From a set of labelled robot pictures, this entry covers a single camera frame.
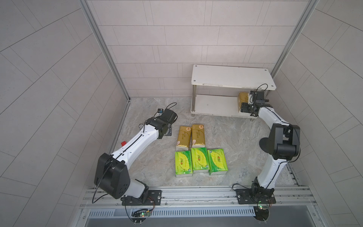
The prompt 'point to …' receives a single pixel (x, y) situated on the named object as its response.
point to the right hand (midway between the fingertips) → (246, 104)
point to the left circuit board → (139, 215)
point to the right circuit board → (262, 213)
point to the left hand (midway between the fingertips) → (161, 128)
